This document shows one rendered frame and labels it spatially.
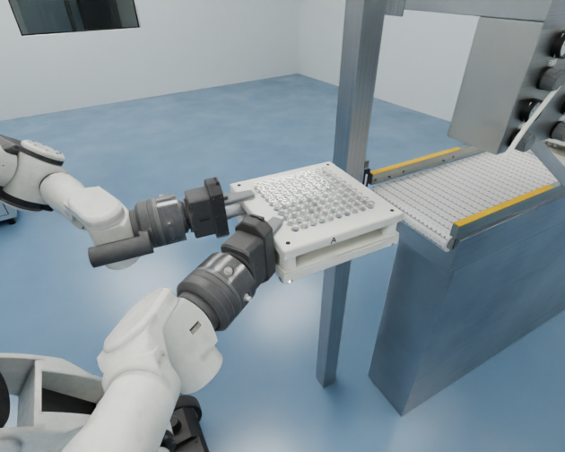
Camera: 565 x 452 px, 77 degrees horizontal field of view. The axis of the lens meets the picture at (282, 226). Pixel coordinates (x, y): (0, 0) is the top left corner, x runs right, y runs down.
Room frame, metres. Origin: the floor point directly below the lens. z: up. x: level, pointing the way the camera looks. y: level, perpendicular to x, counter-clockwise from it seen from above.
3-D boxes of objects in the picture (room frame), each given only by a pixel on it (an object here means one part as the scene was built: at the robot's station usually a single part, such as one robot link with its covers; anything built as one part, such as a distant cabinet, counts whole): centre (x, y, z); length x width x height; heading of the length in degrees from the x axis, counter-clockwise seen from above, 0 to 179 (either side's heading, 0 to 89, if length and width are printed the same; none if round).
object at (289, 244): (0.59, -0.06, 1.05); 0.25 x 0.24 x 0.02; 27
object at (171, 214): (0.55, 0.17, 1.04); 0.12 x 0.10 x 0.13; 110
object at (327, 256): (0.59, -0.06, 1.00); 0.24 x 0.24 x 0.02; 27
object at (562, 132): (0.63, -0.52, 1.17); 0.03 x 0.03 x 0.04; 28
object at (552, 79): (0.58, -0.42, 1.27); 0.03 x 0.03 x 0.04; 28
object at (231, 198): (0.58, 0.08, 1.07); 0.06 x 0.03 x 0.02; 110
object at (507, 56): (0.66, -0.44, 1.25); 0.22 x 0.11 x 0.20; 118
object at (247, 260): (0.40, 0.06, 1.04); 0.12 x 0.10 x 0.13; 150
